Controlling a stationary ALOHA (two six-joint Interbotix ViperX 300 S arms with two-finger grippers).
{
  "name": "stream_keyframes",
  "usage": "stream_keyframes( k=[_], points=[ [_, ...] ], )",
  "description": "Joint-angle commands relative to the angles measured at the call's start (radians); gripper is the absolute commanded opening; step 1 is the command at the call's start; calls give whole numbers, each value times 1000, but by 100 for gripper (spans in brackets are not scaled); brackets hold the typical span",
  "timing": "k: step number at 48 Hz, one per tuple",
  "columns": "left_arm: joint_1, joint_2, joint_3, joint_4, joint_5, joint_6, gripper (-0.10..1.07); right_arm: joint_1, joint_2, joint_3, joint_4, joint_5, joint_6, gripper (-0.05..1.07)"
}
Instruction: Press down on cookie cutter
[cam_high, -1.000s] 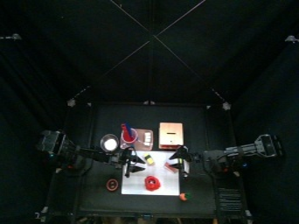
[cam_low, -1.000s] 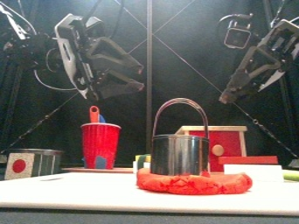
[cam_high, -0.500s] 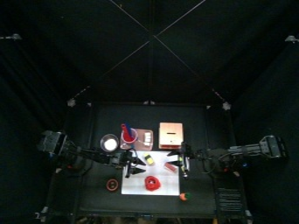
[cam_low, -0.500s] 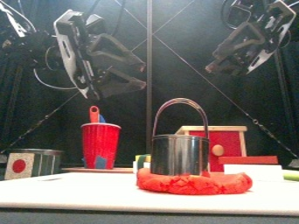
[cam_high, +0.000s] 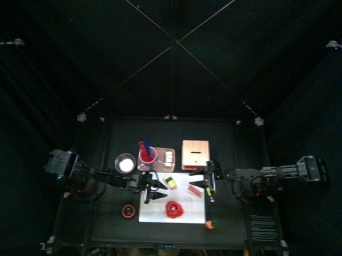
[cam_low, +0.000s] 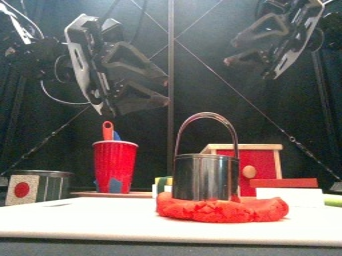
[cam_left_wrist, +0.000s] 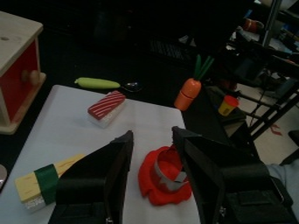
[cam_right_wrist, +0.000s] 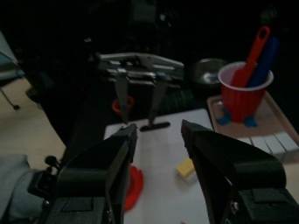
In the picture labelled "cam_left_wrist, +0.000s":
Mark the grey metal background pole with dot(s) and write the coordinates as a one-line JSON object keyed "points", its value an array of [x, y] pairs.
{"points": [[271, 23]]}

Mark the round metal cookie cutter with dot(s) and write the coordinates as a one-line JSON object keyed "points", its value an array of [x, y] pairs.
{"points": [[167, 184]]}

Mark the green toy vegetable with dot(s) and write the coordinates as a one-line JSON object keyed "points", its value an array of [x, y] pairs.
{"points": [[98, 83]]}

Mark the red round background object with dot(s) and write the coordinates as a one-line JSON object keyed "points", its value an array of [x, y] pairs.
{"points": [[252, 25]]}

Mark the wooden box with red panel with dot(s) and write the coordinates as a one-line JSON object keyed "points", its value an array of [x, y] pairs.
{"points": [[15, 78]]}

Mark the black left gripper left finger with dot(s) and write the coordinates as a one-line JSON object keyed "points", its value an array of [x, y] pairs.
{"points": [[90, 186]]}

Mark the white cutting board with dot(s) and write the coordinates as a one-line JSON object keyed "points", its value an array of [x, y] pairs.
{"points": [[147, 122]]}

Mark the red play dough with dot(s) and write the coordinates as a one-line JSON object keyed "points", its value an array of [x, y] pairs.
{"points": [[150, 175]]}

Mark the toy salmon sushi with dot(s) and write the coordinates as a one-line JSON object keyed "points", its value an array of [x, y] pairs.
{"points": [[106, 108]]}

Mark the toy egg sushi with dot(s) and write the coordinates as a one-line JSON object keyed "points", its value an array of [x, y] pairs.
{"points": [[43, 183]]}

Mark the person's denim leg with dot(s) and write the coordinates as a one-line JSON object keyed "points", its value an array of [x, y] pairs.
{"points": [[286, 180]]}

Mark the black metal stand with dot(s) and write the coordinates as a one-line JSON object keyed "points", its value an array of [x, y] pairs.
{"points": [[272, 113]]}

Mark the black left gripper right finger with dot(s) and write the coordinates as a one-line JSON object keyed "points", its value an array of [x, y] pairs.
{"points": [[230, 186]]}

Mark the orange toy carrot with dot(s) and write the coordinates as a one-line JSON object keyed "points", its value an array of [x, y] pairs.
{"points": [[188, 93]]}

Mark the yellow tub with red lid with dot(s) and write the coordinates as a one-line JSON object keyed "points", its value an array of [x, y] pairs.
{"points": [[227, 106]]}

